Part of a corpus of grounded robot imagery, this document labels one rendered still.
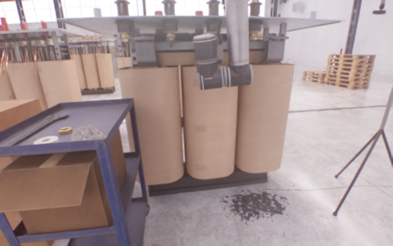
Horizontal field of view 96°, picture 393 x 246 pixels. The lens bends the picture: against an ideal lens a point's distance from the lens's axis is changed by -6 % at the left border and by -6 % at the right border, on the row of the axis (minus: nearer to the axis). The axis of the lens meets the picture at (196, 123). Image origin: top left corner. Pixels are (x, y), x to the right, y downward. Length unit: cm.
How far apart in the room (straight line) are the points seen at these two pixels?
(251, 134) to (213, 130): 32
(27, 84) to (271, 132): 323
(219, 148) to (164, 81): 64
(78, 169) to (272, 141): 134
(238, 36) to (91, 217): 96
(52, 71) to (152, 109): 222
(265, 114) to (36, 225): 142
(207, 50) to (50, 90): 276
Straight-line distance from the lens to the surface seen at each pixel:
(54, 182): 74
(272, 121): 156
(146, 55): 131
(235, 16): 95
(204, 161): 151
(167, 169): 151
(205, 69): 95
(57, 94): 335
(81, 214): 87
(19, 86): 359
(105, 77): 697
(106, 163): 70
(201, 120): 136
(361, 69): 847
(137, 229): 140
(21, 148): 78
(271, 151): 167
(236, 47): 95
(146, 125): 135
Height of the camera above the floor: 115
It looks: 20 degrees down
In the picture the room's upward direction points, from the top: 1 degrees counter-clockwise
